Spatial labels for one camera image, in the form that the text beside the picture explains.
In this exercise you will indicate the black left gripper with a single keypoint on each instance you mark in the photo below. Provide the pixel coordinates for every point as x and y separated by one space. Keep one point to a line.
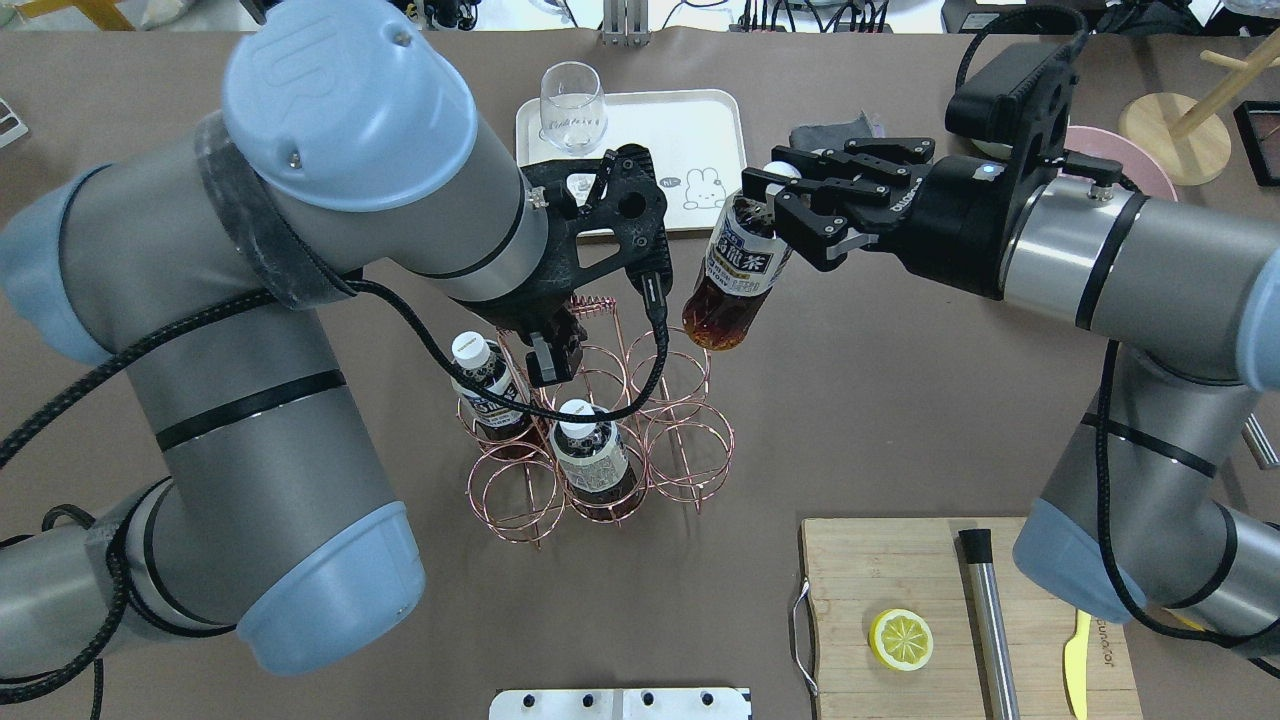
531 306

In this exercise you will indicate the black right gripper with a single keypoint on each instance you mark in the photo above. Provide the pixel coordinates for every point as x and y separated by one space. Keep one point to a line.
950 222

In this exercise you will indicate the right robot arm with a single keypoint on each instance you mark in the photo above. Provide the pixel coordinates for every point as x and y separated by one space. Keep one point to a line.
1186 298

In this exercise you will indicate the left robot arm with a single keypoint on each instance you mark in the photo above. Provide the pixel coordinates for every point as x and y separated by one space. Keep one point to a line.
343 138

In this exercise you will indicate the tea bottle white label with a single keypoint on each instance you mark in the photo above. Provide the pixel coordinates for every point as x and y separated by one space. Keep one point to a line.
601 482

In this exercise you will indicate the grey folded cloth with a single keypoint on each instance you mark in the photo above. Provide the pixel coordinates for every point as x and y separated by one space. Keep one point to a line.
834 136

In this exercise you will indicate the cream serving tray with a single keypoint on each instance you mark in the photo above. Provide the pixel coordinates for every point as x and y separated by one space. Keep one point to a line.
695 139

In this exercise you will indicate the wine glass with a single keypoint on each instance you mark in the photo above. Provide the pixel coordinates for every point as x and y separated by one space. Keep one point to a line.
572 110

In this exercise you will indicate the pink bowl with ice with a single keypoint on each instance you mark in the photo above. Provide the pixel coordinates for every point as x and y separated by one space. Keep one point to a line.
1138 165

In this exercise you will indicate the wooden cup tree stand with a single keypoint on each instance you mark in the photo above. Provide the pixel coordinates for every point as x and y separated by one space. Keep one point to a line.
1186 136

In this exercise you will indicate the bamboo cutting board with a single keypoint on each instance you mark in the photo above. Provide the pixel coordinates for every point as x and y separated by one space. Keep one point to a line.
860 567

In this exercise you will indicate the lemon half slice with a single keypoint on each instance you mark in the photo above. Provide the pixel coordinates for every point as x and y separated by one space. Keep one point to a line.
901 640

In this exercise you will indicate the metal ice scoop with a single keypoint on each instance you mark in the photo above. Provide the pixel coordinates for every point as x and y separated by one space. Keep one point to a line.
1264 454

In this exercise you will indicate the yellow plastic knife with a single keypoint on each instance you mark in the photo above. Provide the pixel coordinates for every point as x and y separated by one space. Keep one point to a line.
1075 665

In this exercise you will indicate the steel muddler black tip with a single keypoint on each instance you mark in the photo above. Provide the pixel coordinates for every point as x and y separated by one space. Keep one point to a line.
977 549

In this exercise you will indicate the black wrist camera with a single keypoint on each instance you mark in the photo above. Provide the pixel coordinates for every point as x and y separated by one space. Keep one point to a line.
1017 107

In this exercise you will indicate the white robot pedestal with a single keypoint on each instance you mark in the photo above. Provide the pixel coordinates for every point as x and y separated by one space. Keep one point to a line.
623 703

